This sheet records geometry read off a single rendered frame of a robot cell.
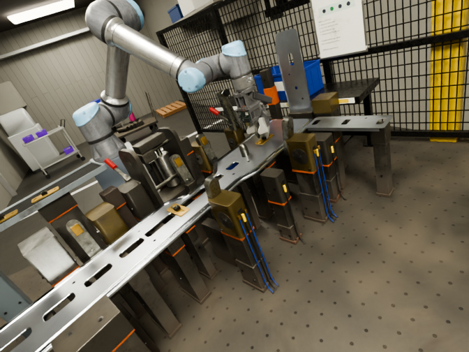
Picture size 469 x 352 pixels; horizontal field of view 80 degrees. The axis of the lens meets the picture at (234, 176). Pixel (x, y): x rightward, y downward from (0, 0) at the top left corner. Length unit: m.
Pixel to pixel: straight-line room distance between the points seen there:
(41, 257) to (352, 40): 1.38
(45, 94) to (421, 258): 8.33
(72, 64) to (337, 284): 8.15
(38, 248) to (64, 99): 7.74
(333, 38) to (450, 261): 1.00
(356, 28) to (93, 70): 7.62
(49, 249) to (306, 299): 0.72
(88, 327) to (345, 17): 1.38
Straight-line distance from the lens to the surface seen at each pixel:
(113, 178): 1.33
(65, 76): 8.52
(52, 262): 0.91
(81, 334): 0.67
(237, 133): 1.20
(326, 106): 1.21
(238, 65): 1.00
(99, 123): 1.32
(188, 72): 0.91
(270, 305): 0.91
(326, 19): 1.47
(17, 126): 7.61
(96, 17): 1.11
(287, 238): 1.05
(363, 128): 1.04
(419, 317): 0.87
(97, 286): 0.80
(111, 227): 0.93
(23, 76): 8.60
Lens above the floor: 1.43
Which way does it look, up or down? 27 degrees down
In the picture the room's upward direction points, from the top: 21 degrees counter-clockwise
